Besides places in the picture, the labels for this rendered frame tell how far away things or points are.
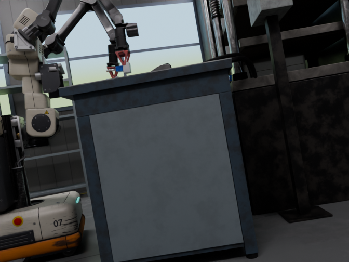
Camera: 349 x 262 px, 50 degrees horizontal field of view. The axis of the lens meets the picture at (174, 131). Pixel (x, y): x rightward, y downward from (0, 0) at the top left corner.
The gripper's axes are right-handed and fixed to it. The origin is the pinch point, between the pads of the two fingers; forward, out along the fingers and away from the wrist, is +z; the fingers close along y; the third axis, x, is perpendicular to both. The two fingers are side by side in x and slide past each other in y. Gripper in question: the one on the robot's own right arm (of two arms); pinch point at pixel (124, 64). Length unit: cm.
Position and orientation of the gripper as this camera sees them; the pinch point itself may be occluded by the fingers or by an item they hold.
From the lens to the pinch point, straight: 206.3
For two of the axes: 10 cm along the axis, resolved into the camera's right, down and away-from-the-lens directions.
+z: 1.5, 9.9, -0.1
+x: -9.9, 1.5, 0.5
